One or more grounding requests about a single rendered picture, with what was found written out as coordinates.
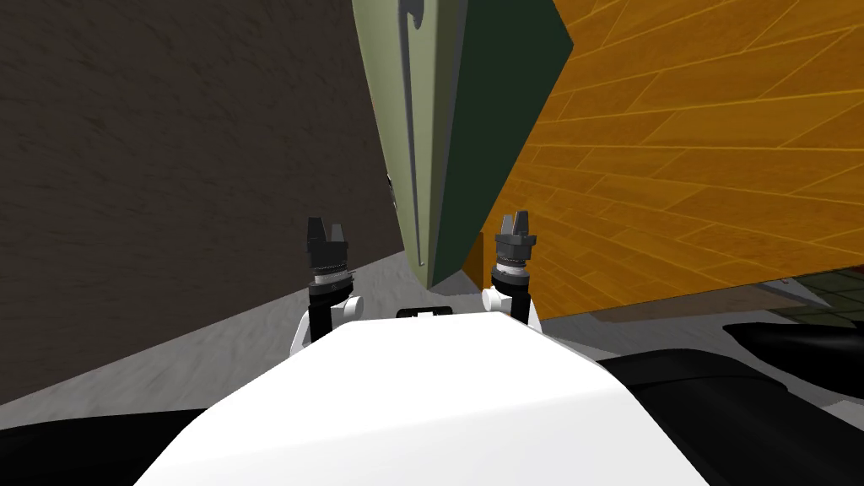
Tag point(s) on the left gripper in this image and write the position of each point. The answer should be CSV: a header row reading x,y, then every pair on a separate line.
x,y
329,256

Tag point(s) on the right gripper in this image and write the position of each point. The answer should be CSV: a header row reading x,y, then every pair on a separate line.
x,y
515,246

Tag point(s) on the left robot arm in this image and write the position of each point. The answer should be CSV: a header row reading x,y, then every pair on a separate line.
x,y
320,317

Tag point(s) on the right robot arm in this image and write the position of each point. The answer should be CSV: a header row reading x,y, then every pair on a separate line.
x,y
709,418

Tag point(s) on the green door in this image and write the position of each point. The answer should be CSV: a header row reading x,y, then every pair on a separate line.
x,y
499,101

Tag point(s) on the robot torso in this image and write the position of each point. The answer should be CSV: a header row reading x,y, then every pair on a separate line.
x,y
432,405

